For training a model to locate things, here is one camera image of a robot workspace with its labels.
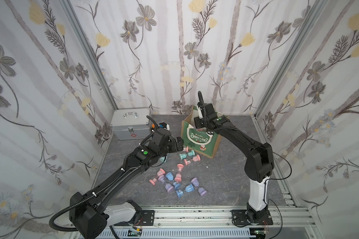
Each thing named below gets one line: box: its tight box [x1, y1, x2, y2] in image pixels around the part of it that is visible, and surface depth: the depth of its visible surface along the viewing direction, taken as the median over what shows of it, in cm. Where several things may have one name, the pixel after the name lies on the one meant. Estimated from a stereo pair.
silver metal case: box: [110, 107, 153, 140], surface depth 100 cm
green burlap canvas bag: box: [180, 105, 222, 159], surface depth 92 cm
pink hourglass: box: [174, 163, 184, 183], surface depth 90 cm
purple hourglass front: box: [190, 177, 208, 198], surface depth 85 cm
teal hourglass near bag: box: [179, 149, 196, 161], surface depth 97 cm
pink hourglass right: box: [192, 154, 201, 162], surface depth 95 cm
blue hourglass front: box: [175, 183, 195, 199], surface depth 83 cm
